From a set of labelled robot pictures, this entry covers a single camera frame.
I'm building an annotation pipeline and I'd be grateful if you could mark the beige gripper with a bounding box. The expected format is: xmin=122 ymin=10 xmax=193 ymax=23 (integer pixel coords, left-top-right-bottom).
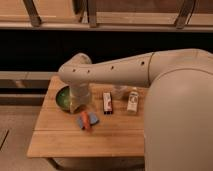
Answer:
xmin=69 ymin=83 xmax=99 ymax=130

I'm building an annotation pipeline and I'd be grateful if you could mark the orange red pepper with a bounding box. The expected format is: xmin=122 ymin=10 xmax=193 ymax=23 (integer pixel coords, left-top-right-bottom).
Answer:
xmin=81 ymin=111 xmax=91 ymax=131

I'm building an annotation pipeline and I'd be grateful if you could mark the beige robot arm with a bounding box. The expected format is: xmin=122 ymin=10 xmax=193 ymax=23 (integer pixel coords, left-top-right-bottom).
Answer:
xmin=58 ymin=49 xmax=213 ymax=171

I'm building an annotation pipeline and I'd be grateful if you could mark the green ceramic bowl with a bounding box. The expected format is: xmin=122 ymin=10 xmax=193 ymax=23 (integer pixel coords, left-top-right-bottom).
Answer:
xmin=55 ymin=86 xmax=70 ymax=111

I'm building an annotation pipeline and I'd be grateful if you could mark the wooden table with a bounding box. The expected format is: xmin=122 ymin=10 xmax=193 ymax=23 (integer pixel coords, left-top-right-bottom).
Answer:
xmin=27 ymin=76 xmax=144 ymax=158

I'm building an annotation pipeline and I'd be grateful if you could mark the red white snack box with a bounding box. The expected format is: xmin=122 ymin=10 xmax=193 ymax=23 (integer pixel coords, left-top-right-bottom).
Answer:
xmin=103 ymin=92 xmax=113 ymax=114

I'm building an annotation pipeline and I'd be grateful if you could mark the white labelled bottle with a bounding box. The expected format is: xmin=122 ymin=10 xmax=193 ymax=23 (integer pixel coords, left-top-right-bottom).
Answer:
xmin=127 ymin=87 xmax=139 ymax=114

